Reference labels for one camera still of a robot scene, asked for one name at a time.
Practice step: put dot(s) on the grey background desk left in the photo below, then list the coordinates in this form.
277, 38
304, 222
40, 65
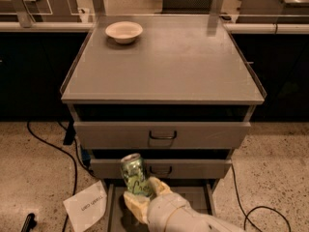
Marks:
40, 10

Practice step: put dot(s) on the middle grey drawer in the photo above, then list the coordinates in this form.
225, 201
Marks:
170, 164

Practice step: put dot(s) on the top grey drawer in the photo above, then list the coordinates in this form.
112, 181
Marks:
160, 126

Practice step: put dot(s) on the white paper sign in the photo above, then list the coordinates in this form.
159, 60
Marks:
86, 207

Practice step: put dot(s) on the white paper bowl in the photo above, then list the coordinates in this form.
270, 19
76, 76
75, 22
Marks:
124, 32

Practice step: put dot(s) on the bottom grey drawer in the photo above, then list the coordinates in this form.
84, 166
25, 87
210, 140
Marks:
120, 219

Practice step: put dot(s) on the white horizontal rail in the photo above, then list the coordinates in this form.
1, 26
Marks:
234, 28

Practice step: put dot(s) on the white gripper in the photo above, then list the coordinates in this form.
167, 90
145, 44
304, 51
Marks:
163, 207

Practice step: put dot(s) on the black tool handle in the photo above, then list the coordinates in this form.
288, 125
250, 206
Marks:
29, 223

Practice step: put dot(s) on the grey drawer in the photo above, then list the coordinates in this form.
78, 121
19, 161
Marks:
120, 219
170, 164
160, 126

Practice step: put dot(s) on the green soda can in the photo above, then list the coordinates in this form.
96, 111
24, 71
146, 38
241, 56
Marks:
135, 175

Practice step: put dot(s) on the grey metal drawer cabinet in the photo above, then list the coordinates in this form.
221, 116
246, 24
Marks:
178, 59

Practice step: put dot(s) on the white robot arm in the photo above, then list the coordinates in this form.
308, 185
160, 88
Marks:
215, 224

